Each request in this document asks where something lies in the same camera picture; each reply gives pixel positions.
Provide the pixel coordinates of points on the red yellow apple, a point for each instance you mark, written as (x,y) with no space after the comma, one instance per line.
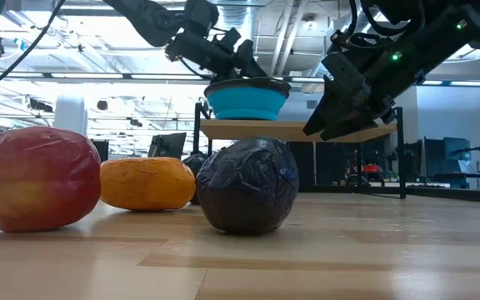
(40,179)

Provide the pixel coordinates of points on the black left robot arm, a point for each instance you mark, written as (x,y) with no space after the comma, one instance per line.
(152,21)

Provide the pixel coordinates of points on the large dark purple fruit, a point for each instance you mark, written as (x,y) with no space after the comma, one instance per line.
(248,187)

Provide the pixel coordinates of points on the blue grey collapsible bowl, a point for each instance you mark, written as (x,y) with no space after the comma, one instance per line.
(246,104)

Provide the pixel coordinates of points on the wooden riser shelf black legs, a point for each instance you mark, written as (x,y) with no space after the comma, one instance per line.
(290,130)

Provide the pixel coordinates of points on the black monitor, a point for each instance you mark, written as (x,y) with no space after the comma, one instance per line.
(456,152)
(167,145)

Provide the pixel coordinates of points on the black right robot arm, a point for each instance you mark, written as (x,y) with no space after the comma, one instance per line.
(431,41)

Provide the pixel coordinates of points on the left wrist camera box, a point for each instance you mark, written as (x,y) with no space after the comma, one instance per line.
(227,39)

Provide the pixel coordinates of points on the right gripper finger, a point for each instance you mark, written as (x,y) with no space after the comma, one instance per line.
(319,123)
(348,127)

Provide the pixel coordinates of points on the dark avocado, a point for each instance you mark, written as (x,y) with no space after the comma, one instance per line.
(196,163)

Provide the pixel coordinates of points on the orange fruit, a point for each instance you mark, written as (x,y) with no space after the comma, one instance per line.
(146,183)

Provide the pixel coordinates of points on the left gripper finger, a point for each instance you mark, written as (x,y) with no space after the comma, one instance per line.
(256,67)
(243,52)

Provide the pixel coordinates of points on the red object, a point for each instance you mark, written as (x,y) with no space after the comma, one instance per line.
(372,168)

